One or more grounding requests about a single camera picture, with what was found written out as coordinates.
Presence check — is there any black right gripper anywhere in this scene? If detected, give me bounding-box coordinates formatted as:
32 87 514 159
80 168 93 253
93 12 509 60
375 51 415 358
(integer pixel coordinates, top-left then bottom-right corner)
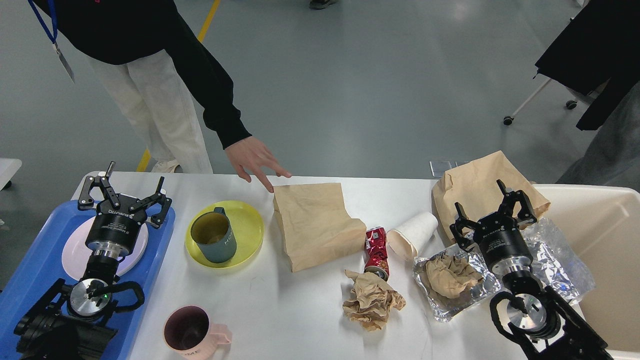
449 179 539 277

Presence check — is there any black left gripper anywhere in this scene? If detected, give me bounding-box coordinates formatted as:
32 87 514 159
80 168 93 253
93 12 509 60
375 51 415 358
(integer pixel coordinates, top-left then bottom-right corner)
77 161 173 261

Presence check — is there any dark teal mug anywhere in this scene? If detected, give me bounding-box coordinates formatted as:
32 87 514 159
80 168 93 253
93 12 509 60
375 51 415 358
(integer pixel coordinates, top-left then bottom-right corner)
190 206 237 264

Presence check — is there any yellow plastic plate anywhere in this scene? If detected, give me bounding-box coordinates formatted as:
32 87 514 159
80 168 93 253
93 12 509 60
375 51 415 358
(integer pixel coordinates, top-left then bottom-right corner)
184 200 265 269

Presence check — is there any pink ribbed mug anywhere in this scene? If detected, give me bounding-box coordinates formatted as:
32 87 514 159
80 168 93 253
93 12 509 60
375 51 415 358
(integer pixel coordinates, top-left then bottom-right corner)
163 305 233 360

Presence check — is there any brown paper bag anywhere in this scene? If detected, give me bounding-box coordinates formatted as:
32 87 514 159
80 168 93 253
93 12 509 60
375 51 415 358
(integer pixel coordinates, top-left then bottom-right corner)
273 183 366 272
432 150 551 245

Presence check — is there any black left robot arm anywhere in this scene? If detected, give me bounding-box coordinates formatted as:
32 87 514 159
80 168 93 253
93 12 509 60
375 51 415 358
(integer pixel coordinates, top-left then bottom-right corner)
14 161 172 360

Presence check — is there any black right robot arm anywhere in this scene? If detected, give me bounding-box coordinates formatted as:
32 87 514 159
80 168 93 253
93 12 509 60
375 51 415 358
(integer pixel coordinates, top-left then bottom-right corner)
450 180 611 360

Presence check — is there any person's bare hand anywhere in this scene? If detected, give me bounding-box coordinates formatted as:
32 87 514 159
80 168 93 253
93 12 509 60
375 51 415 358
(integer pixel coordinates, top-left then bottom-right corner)
224 136 292 193

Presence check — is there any crumpled paper ball in foil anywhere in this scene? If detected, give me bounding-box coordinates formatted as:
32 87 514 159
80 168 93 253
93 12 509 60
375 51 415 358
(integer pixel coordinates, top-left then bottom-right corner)
425 254 483 299

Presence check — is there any crumpled aluminium foil sheet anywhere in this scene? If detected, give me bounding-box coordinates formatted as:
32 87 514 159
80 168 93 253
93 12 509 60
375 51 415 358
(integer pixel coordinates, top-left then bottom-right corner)
521 217 595 305

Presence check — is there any pink round plate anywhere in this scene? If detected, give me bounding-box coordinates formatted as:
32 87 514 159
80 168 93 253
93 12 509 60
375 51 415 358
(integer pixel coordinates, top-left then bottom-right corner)
61 216 150 282

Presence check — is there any clear plastic piece on floor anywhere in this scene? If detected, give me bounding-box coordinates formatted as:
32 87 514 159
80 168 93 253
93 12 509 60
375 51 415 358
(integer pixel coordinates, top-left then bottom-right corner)
429 161 470 178

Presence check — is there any white paper cup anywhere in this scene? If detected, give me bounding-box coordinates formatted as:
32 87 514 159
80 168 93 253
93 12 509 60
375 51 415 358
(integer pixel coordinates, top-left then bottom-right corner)
386 211 438 262

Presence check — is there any aluminium foil tray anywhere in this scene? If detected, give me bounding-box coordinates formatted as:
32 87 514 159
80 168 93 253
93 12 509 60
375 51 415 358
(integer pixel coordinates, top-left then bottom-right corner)
413 244 503 322

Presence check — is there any blue plastic tray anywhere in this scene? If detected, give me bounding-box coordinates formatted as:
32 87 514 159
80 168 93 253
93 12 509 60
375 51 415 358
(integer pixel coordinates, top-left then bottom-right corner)
0 200 176 360

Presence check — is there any beige plastic bin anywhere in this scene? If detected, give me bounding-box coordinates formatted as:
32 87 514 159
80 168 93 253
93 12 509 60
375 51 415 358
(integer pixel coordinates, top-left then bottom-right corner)
535 184 640 360

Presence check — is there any white table corner left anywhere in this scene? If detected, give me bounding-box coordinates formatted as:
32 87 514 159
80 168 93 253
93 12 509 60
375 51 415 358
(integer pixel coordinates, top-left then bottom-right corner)
0 158 23 191

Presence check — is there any crushed red soda can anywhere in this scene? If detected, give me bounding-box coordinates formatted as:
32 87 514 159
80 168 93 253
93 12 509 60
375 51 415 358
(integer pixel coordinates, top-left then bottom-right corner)
364 227 390 281

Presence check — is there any person in black top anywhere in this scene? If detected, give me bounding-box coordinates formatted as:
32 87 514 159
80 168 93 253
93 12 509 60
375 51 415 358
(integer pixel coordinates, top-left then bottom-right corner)
29 0 250 174

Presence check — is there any grey trouser leg right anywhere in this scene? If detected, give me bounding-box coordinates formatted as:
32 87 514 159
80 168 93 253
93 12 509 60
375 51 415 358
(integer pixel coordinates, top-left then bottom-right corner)
556 83 640 186

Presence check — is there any crumpled brown paper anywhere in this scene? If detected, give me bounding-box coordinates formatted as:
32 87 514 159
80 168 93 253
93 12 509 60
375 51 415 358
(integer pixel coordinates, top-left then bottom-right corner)
342 269 406 332

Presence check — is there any black jacket on chair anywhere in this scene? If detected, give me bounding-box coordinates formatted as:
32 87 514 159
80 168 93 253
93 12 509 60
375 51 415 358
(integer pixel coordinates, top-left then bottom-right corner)
535 0 640 131

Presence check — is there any black shoe background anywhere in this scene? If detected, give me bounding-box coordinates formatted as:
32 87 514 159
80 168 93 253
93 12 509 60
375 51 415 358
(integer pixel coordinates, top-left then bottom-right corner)
308 0 338 10

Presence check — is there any blue lanyard with badge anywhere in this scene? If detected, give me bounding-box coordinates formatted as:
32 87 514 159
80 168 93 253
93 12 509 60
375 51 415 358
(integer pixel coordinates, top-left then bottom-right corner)
27 0 76 83

